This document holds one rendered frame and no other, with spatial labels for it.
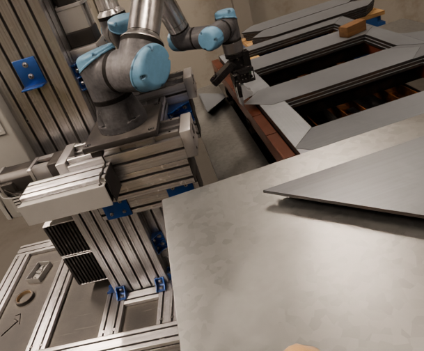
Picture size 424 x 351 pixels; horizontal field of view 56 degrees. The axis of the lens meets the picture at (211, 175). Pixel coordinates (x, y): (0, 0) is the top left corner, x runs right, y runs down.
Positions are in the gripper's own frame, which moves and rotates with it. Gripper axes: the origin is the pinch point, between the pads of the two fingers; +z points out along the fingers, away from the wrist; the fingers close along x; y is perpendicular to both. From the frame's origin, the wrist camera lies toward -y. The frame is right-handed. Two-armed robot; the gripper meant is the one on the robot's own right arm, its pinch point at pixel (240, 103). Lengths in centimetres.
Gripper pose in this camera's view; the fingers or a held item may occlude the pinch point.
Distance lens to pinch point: 161.0
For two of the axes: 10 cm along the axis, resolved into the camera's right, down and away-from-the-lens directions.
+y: 9.5, -3.1, 0.2
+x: -1.8, -4.8, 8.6
